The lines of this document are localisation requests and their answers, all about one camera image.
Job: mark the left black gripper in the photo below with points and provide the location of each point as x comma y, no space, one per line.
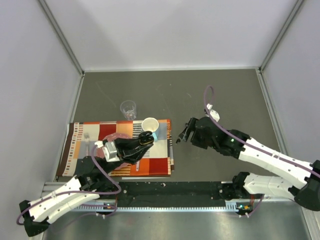
122,145

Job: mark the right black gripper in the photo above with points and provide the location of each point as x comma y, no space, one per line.
190,127

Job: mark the black earbud case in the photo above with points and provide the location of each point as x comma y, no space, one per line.
146,137

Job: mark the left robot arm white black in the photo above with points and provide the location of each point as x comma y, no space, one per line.
91,183

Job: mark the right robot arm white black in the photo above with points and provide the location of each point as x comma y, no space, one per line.
293,179

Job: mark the white blue mug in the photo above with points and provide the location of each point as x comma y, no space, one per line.
152,125

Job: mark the clear plastic cup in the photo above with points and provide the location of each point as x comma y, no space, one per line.
129,110

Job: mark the pink polka dot plate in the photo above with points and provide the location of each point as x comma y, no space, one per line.
109,138

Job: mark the silver fork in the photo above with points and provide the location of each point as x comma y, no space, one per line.
87,143

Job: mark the orange patterned placemat cloth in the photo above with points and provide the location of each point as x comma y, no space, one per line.
81,137

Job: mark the knife with orange handle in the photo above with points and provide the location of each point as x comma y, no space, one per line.
137,166

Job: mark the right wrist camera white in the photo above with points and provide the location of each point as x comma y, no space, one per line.
214,114

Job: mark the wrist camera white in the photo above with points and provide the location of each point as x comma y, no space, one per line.
109,149
214,114

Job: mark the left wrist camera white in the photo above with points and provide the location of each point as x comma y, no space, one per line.
109,149

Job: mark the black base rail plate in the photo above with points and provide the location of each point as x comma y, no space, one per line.
175,194

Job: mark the white comb cable duct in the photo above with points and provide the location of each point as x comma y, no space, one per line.
230,206

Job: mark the aluminium frame post left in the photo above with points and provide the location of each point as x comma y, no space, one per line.
60,35

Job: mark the aluminium frame post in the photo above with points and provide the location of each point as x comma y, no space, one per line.
285,27
60,35

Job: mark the aluminium frame post right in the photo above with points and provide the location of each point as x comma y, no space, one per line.
285,27

